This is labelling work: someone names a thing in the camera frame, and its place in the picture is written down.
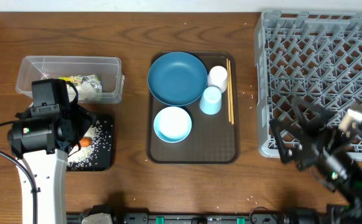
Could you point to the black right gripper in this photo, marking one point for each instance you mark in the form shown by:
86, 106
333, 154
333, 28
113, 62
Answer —
310, 149

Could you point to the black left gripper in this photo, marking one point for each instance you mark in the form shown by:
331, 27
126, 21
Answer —
85, 117

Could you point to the orange carrot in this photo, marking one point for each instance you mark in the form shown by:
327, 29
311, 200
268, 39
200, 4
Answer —
85, 142

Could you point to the white tissue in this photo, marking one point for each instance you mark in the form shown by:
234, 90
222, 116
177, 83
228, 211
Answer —
88, 91

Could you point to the white rice pile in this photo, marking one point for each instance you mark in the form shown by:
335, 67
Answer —
90, 149

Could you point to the green snack wrapper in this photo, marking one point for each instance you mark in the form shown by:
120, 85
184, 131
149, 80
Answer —
77, 80

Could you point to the light blue cup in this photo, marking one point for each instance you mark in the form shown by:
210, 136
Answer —
210, 102

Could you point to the pink cup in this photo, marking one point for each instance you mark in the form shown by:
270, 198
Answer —
218, 76

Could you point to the light blue small bowl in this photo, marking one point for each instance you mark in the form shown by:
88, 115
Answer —
172, 124

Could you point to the dark blue bowl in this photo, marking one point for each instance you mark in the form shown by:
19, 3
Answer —
177, 78

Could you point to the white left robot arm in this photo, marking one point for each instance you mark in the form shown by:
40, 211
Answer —
41, 139

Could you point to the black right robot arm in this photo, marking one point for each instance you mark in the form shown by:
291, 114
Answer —
339, 173

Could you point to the black waste tray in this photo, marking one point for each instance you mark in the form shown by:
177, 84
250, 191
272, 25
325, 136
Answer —
103, 155

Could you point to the grey dishwasher rack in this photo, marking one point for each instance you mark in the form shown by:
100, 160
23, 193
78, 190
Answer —
314, 55

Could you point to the clear plastic bin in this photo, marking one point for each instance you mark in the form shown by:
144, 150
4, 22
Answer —
108, 70

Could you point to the wooden chopstick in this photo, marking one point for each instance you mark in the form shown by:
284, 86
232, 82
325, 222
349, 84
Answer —
231, 95
228, 89

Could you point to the brown serving tray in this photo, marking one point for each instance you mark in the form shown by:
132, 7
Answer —
213, 140

